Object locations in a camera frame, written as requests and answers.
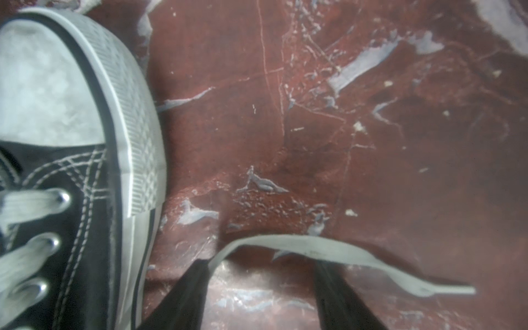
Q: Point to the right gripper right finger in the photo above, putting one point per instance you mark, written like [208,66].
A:
[339,307]

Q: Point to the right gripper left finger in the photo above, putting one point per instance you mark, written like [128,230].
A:
[183,307]

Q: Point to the white shoelace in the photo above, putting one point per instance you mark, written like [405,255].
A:
[330,251]

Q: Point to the black white canvas sneaker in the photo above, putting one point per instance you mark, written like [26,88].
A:
[83,174]

